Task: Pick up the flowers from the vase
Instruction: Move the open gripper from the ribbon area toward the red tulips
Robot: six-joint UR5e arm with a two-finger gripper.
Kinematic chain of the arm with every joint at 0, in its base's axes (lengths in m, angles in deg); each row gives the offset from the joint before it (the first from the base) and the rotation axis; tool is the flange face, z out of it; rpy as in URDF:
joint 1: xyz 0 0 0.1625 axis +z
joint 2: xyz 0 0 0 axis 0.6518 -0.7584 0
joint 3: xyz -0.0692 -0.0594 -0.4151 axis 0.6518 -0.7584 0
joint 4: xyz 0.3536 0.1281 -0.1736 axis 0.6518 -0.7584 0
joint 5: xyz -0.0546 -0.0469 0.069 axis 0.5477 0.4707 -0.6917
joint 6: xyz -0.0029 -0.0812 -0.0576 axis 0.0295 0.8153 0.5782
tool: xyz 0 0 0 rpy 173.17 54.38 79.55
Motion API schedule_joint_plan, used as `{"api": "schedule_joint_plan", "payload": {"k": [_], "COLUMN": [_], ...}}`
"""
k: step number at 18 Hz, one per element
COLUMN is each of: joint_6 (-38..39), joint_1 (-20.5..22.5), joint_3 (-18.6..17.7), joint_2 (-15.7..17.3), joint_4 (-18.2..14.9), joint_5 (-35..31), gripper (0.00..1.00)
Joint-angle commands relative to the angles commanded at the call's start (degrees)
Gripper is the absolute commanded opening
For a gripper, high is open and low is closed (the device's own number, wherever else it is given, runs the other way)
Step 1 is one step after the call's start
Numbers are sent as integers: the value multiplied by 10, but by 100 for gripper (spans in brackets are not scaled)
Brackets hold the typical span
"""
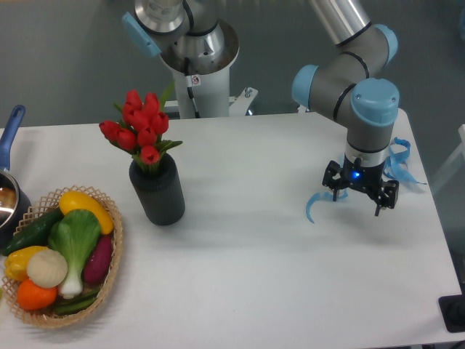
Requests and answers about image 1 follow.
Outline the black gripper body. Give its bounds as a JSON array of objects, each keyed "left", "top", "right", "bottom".
[{"left": 341, "top": 146, "right": 387, "bottom": 201}]

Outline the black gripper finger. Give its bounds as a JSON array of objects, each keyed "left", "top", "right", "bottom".
[
  {"left": 323, "top": 161, "right": 347, "bottom": 201},
  {"left": 374, "top": 180, "right": 399, "bottom": 217}
]

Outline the red tulip bouquet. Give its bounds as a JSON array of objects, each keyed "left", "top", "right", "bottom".
[{"left": 99, "top": 84, "right": 182, "bottom": 177}]

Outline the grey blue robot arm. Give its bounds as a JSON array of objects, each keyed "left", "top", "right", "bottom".
[{"left": 122, "top": 1, "right": 400, "bottom": 209}]

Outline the dark grey ribbed vase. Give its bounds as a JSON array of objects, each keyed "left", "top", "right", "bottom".
[{"left": 129, "top": 154, "right": 185, "bottom": 226}]

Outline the blue ribbon strip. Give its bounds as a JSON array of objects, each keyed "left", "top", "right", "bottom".
[{"left": 305, "top": 137, "right": 426, "bottom": 223}]

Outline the black device at edge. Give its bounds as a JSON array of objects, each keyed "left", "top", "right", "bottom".
[{"left": 438, "top": 294, "right": 464, "bottom": 333}]

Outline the purple sweet potato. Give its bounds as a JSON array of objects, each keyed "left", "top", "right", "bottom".
[{"left": 82, "top": 235, "right": 113, "bottom": 284}]

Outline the green bok choy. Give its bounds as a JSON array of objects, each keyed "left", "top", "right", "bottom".
[{"left": 48, "top": 209, "right": 101, "bottom": 300}]

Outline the green pea pod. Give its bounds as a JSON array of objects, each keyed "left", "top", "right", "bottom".
[{"left": 53, "top": 289, "right": 99, "bottom": 316}]

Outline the white onion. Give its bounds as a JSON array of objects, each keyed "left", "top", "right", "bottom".
[{"left": 27, "top": 249, "right": 68, "bottom": 289}]

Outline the dark green cucumber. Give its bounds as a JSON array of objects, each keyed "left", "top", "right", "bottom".
[{"left": 2, "top": 208, "right": 63, "bottom": 256}]

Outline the woven wicker basket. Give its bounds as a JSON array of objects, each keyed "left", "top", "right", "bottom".
[{"left": 1, "top": 185, "right": 123, "bottom": 329}]

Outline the orange fruit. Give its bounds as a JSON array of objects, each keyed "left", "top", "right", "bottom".
[{"left": 17, "top": 278, "right": 57, "bottom": 310}]

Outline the yellow bell pepper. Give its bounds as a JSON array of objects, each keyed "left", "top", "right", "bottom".
[{"left": 4, "top": 246, "right": 47, "bottom": 282}]

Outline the white metal frame bracket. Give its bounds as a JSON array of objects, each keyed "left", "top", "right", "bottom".
[{"left": 229, "top": 87, "right": 259, "bottom": 117}]

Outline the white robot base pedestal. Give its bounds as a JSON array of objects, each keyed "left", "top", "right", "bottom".
[{"left": 161, "top": 20, "right": 239, "bottom": 119}]

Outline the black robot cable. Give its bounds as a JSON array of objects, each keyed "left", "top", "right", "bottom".
[{"left": 182, "top": 57, "right": 201, "bottom": 119}]

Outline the blue handled saucepan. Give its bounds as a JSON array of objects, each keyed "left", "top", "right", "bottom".
[{"left": 1, "top": 105, "right": 31, "bottom": 249}]

